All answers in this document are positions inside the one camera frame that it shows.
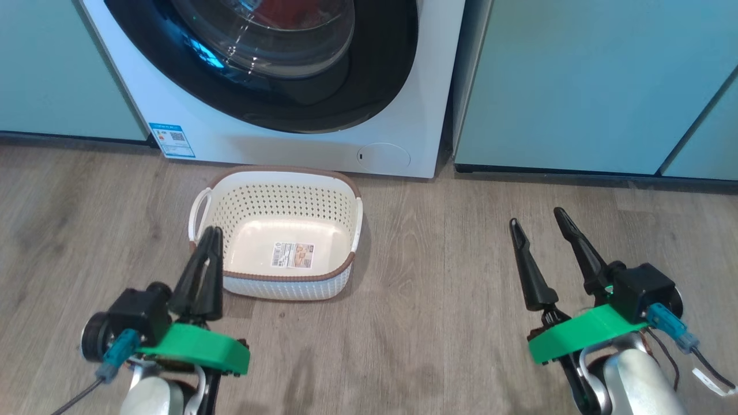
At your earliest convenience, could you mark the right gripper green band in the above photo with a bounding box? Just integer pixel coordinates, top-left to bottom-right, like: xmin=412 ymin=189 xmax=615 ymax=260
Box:
xmin=510 ymin=207 xmax=649 ymax=415

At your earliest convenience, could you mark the left arm black cable teal plug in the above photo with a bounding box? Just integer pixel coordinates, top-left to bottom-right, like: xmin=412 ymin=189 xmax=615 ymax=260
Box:
xmin=51 ymin=329 xmax=142 ymax=415

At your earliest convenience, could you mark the round filter cover flap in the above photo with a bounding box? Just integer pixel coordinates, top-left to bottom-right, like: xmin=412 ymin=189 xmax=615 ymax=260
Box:
xmin=356 ymin=142 xmax=412 ymax=172

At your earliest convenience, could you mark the blue energy label sticker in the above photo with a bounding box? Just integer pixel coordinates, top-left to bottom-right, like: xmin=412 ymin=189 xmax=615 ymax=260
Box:
xmin=149 ymin=122 xmax=197 ymax=159

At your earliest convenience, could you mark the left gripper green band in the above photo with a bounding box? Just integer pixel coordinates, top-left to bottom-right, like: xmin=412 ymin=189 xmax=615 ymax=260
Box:
xmin=138 ymin=227 xmax=251 ymax=415

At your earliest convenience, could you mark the arm black cable teal plug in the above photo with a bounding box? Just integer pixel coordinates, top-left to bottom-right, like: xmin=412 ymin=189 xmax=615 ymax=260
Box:
xmin=646 ymin=304 xmax=737 ymax=395
xmin=51 ymin=329 xmax=142 ymax=415

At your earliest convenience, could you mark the white tag on right cable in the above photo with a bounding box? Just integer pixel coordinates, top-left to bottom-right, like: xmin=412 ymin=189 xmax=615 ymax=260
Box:
xmin=692 ymin=368 xmax=733 ymax=398

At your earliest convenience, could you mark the right arm black cable teal plug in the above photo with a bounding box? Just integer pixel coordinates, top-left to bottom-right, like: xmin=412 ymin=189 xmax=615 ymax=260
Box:
xmin=646 ymin=304 xmax=737 ymax=395

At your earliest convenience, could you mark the white washing machine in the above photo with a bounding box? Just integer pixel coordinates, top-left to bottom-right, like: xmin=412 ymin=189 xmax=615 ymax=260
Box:
xmin=81 ymin=0 xmax=466 ymax=179

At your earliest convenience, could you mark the product label sticker in basket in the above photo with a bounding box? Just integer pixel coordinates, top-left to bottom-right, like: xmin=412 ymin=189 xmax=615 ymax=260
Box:
xmin=271 ymin=242 xmax=315 ymax=270

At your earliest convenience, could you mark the red garment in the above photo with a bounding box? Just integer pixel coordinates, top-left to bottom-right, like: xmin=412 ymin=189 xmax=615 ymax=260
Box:
xmin=248 ymin=0 xmax=353 ymax=31

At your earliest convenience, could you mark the white perforated laundry basket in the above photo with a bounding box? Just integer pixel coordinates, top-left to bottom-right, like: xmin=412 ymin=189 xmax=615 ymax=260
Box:
xmin=188 ymin=166 xmax=364 ymax=301

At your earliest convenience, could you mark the pale teal cabinet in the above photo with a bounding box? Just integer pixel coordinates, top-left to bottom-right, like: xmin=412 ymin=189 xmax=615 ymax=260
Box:
xmin=453 ymin=0 xmax=738 ymax=181
xmin=0 ymin=0 xmax=149 ymax=144

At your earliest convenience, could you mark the black round washing machine door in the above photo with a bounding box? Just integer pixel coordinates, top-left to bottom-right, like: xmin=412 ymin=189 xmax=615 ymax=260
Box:
xmin=104 ymin=0 xmax=420 ymax=134

